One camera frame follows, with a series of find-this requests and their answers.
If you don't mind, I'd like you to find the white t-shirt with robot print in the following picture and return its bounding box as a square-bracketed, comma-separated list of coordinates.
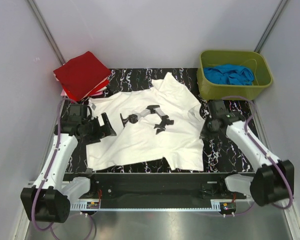
[86, 73, 205, 171]

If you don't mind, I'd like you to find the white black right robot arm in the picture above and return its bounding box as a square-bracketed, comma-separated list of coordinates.
[200, 118, 294, 209]

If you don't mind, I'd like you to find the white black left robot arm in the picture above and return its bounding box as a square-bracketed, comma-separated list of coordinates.
[20, 112, 116, 223]

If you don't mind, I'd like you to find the folded pink t-shirt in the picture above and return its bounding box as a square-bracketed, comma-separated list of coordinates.
[60, 86, 107, 97]

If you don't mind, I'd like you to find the olive green plastic bin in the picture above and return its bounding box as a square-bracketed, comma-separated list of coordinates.
[197, 50, 273, 100]

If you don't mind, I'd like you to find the crumpled blue t-shirt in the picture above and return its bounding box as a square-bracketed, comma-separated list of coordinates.
[203, 64, 255, 86]

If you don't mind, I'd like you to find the folded dark red t-shirt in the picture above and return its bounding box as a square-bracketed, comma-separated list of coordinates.
[53, 51, 111, 99]

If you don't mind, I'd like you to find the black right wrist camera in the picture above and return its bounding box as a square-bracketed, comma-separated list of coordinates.
[207, 100, 242, 125]

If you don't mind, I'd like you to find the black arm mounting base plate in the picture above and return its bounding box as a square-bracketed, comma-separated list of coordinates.
[64, 172, 247, 201]

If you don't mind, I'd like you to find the grey slotted cable duct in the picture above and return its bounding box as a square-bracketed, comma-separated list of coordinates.
[70, 199, 221, 212]

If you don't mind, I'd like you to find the right aluminium frame post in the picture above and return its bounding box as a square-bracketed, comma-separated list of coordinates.
[254, 0, 290, 54]

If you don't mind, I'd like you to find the aluminium frame post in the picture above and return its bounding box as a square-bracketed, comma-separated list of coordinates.
[25, 0, 66, 65]
[254, 0, 290, 54]

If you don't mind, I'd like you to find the left aluminium frame post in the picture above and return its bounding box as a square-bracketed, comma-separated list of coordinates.
[25, 0, 66, 65]

